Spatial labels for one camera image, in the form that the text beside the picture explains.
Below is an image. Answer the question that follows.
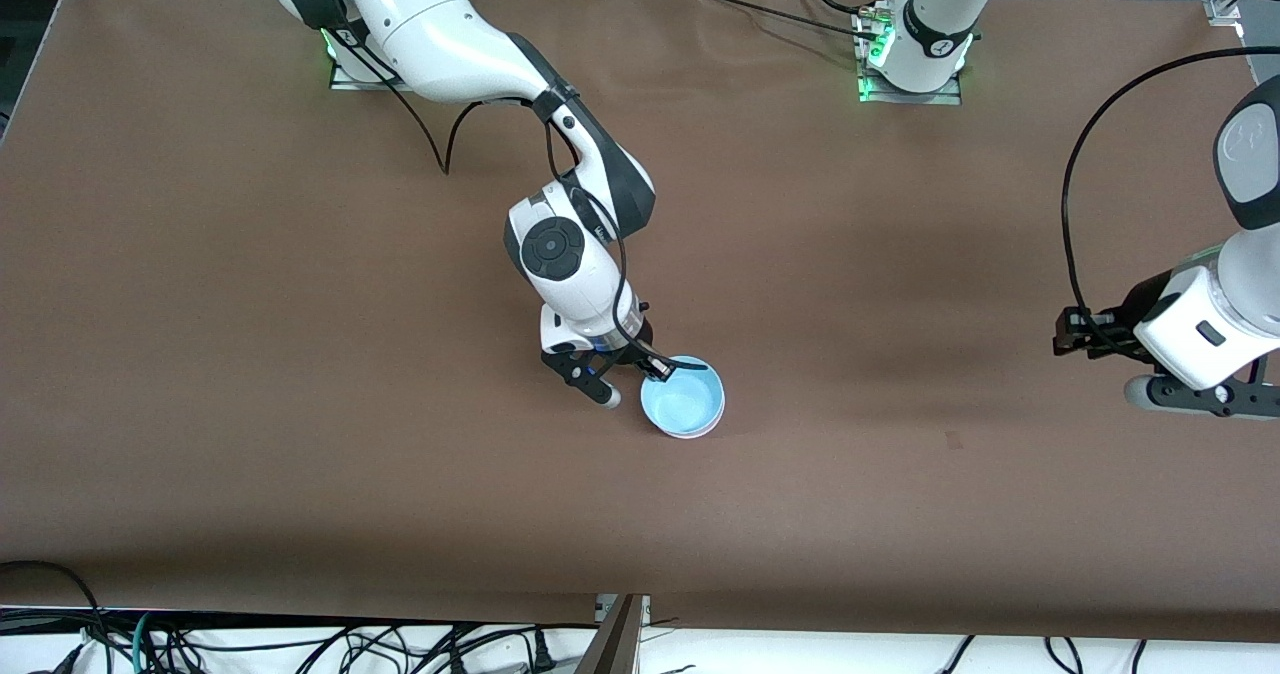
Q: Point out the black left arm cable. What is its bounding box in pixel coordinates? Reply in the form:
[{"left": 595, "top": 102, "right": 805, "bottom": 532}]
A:
[{"left": 1060, "top": 47, "right": 1280, "bottom": 350}]

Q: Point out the light blue bowl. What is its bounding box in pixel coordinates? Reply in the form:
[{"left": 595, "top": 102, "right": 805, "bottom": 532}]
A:
[{"left": 640, "top": 356, "right": 725, "bottom": 437}]

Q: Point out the brown table cover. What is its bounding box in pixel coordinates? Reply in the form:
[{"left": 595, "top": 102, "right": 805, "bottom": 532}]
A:
[{"left": 0, "top": 0, "right": 1280, "bottom": 645}]

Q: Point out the white bowl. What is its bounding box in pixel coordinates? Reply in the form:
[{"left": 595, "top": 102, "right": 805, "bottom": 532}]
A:
[{"left": 645, "top": 394, "right": 725, "bottom": 442}]

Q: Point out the thick black floor cable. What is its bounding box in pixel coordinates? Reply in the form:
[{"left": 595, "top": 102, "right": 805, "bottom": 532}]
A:
[{"left": 0, "top": 560, "right": 109, "bottom": 674}]

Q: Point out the aluminium profile post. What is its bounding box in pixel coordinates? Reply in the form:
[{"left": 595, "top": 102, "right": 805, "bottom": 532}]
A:
[{"left": 575, "top": 594, "right": 651, "bottom": 674}]

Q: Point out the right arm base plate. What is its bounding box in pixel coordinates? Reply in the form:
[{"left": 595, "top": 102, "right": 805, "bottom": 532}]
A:
[{"left": 330, "top": 54, "right": 403, "bottom": 92}]

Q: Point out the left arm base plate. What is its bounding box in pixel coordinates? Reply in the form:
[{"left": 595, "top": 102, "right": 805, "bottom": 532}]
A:
[{"left": 858, "top": 9, "right": 963, "bottom": 105}]

